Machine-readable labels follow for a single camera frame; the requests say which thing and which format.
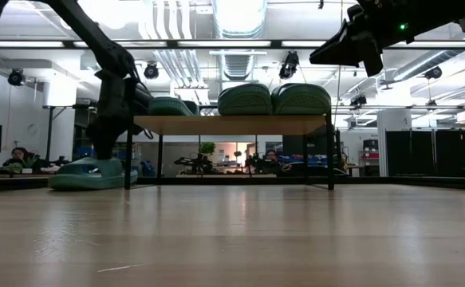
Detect round green potted plant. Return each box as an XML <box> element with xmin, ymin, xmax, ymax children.
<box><xmin>199</xmin><ymin>141</ymin><xmax>217</xmax><ymax>157</ymax></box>

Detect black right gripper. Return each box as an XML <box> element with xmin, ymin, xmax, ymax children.
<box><xmin>309</xmin><ymin>0</ymin><xmax>407</xmax><ymax>77</ymax></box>

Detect green rubber slide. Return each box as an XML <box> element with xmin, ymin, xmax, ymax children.
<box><xmin>47</xmin><ymin>156</ymin><xmax>139</xmax><ymax>191</ymax></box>
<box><xmin>270</xmin><ymin>82</ymin><xmax>332</xmax><ymax>116</ymax></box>
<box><xmin>217</xmin><ymin>82</ymin><xmax>274</xmax><ymax>116</ymax></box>
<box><xmin>148</xmin><ymin>96</ymin><xmax>200</xmax><ymax>117</ymax></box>

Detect small green desk plant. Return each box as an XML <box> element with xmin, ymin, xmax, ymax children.
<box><xmin>6</xmin><ymin>156</ymin><xmax>40</xmax><ymax>175</ymax></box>

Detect wooden shelf with black frame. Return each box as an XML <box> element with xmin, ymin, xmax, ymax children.
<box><xmin>123</xmin><ymin>99</ymin><xmax>336</xmax><ymax>191</ymax></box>

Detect black aluminium rig frame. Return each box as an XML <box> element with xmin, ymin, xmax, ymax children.
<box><xmin>0</xmin><ymin>174</ymin><xmax>465</xmax><ymax>193</ymax></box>

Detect black background rig frame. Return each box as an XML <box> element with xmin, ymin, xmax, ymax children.
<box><xmin>42</xmin><ymin>104</ymin><xmax>110</xmax><ymax>168</ymax></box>

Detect thin hanging black cable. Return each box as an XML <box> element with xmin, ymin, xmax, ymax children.
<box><xmin>337</xmin><ymin>0</ymin><xmax>344</xmax><ymax>116</ymax></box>

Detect black partition screens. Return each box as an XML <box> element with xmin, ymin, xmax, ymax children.
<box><xmin>385</xmin><ymin>129</ymin><xmax>465</xmax><ymax>178</ymax></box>

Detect person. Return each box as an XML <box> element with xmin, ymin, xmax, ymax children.
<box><xmin>2</xmin><ymin>146</ymin><xmax>37</xmax><ymax>168</ymax></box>
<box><xmin>262</xmin><ymin>149</ymin><xmax>294</xmax><ymax>175</ymax></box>

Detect shelf unit with red boxes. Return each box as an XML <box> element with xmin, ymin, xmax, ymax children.
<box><xmin>358</xmin><ymin>138</ymin><xmax>380</xmax><ymax>177</ymax></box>

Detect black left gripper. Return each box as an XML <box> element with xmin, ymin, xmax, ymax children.
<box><xmin>86</xmin><ymin>69</ymin><xmax>153</xmax><ymax>160</ymax></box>

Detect black ceiling spotlight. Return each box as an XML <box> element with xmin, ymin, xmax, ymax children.
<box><xmin>424</xmin><ymin>65</ymin><xmax>443</xmax><ymax>81</ymax></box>
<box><xmin>278</xmin><ymin>50</ymin><xmax>301</xmax><ymax>81</ymax></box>
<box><xmin>7</xmin><ymin>68</ymin><xmax>27</xmax><ymax>88</ymax></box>
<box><xmin>349</xmin><ymin>93</ymin><xmax>368</xmax><ymax>108</ymax></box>
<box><xmin>143</xmin><ymin>62</ymin><xmax>160</xmax><ymax>81</ymax></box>

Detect rack with blue bins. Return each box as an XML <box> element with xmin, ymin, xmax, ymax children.
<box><xmin>279</xmin><ymin>154</ymin><xmax>329</xmax><ymax>167</ymax></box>

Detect black overhead bar with lights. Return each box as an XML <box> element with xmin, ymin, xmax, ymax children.
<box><xmin>0</xmin><ymin>38</ymin><xmax>465</xmax><ymax>51</ymax></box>

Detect blue chair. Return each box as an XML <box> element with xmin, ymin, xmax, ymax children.
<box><xmin>140</xmin><ymin>159</ymin><xmax>156</xmax><ymax>178</ymax></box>

